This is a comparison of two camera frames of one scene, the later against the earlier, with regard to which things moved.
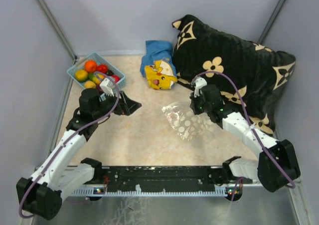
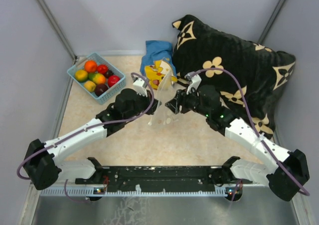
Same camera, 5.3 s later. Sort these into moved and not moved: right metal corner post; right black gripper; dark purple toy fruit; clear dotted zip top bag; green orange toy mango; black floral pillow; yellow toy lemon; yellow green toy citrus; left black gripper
Moved: clear dotted zip top bag; left black gripper; right black gripper
Not moved: green orange toy mango; dark purple toy fruit; right metal corner post; yellow toy lemon; yellow green toy citrus; black floral pillow
